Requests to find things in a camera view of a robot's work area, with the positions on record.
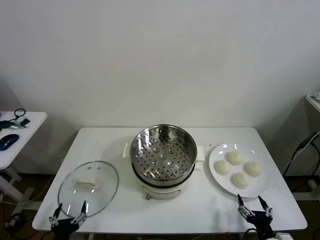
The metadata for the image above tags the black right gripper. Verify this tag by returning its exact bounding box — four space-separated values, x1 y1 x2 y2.
237 193 275 240

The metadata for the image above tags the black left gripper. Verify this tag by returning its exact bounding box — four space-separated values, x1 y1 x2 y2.
48 200 88 240

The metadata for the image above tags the white steamed baozi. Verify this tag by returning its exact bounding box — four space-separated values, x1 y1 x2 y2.
229 171 252 189
226 150 244 166
244 161 265 177
214 159 232 176

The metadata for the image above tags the glass pot lid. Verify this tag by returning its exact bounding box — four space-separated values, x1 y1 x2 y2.
57 160 120 219

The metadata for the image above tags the stainless steel steamer basket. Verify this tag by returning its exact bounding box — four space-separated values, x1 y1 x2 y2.
129 124 198 188

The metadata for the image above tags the white round plate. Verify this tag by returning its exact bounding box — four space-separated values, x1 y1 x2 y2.
208 142 271 199

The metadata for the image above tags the white side table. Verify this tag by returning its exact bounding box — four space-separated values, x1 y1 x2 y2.
0 111 48 203

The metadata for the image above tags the white electric cooking pot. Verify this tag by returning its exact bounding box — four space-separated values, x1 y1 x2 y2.
122 142 206 201

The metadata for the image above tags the blue computer mouse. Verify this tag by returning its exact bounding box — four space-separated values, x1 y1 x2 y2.
0 133 20 151

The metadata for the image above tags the white shelf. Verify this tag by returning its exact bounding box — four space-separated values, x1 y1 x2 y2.
304 91 320 113

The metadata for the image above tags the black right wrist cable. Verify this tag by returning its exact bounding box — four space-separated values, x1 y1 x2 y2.
243 228 258 240

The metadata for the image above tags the black cable coil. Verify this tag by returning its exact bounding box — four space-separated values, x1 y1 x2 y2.
4 211 38 240

